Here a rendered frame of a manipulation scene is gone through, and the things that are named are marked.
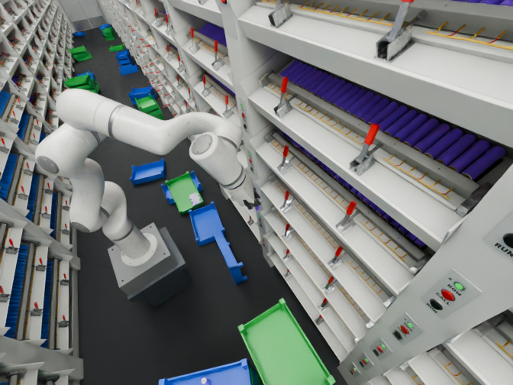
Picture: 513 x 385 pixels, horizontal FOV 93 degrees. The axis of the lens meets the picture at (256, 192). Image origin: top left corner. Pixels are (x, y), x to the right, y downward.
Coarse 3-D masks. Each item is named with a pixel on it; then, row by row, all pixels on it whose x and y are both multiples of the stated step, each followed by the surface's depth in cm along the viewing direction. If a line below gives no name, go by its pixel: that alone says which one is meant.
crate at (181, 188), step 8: (184, 176) 204; (168, 184) 199; (176, 184) 203; (184, 184) 204; (192, 184) 204; (176, 192) 200; (184, 192) 201; (192, 192) 201; (176, 200) 197; (184, 200) 198; (200, 200) 191; (184, 208) 195; (192, 208) 192
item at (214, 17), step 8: (176, 0) 94; (184, 0) 87; (192, 0) 82; (200, 0) 75; (208, 0) 75; (216, 0) 63; (184, 8) 93; (192, 8) 84; (200, 8) 77; (208, 8) 71; (216, 8) 68; (200, 16) 82; (208, 16) 75; (216, 16) 70
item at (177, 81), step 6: (168, 78) 187; (174, 78) 189; (180, 78) 185; (174, 84) 188; (180, 84) 178; (186, 84) 174; (180, 90) 179; (186, 90) 174; (186, 96) 170; (192, 102) 162
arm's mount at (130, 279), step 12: (144, 228) 138; (156, 228) 137; (108, 252) 130; (120, 252) 129; (156, 252) 126; (168, 252) 125; (120, 264) 124; (144, 264) 122; (156, 264) 122; (168, 264) 127; (120, 276) 120; (132, 276) 119; (144, 276) 122; (156, 276) 127; (120, 288) 116; (132, 288) 121
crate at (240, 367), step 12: (204, 372) 84; (216, 372) 87; (228, 372) 87; (240, 372) 86; (168, 384) 83; (180, 384) 86; (192, 384) 85; (216, 384) 85; (228, 384) 84; (240, 384) 84; (252, 384) 83
